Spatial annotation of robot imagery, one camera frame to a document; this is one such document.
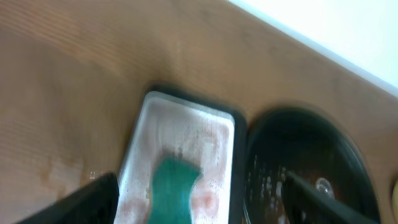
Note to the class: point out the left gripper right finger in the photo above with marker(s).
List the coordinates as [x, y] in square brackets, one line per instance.
[304, 204]

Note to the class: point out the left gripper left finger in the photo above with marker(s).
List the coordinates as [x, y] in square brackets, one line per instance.
[94, 203]

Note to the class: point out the green yellow sponge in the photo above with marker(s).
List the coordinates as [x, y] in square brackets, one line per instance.
[171, 188]

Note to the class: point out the yellow plate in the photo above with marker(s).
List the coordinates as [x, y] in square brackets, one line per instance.
[395, 199]

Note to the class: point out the black round tray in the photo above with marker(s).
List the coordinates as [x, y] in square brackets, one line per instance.
[289, 139]

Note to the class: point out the black rectangular soapy tray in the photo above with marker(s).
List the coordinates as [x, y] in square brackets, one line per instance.
[208, 135]

